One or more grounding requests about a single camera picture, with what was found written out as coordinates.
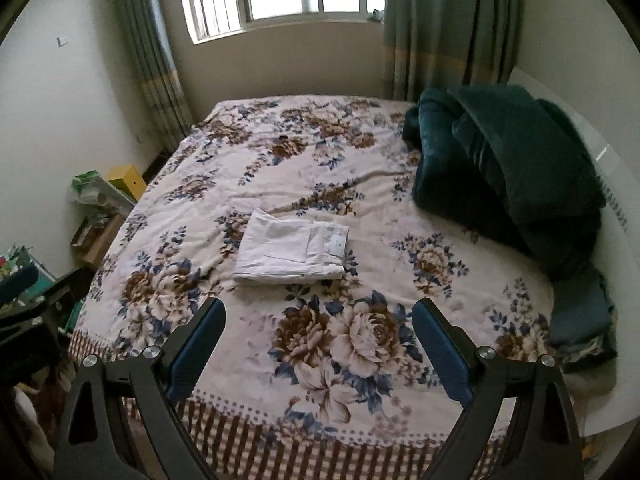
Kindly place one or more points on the floral beige bed blanket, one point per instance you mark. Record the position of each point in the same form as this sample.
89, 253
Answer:
296, 213

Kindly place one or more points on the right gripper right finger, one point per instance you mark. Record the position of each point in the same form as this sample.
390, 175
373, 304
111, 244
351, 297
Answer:
542, 440

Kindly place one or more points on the brown cardboard box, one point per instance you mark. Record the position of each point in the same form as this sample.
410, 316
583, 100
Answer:
94, 236

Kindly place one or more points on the yellow box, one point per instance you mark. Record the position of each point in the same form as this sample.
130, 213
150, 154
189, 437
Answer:
127, 180

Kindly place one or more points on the green curtain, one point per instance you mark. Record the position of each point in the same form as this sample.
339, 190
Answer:
448, 43
147, 38

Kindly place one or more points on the dark green plush blanket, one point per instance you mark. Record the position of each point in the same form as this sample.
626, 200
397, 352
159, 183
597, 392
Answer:
510, 167

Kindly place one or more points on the green curtain right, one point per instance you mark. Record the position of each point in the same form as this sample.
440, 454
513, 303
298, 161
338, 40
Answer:
448, 43

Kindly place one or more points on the green curtain left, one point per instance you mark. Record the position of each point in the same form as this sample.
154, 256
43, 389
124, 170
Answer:
147, 38

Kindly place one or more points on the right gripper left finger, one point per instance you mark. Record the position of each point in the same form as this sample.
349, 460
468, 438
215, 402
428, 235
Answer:
95, 439

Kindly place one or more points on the white pants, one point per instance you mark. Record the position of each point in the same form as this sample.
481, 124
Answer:
288, 251

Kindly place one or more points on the grey blue pillow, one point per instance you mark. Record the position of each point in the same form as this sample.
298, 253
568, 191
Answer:
582, 327

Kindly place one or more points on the green white bag clutter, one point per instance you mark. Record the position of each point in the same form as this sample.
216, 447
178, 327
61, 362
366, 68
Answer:
90, 189

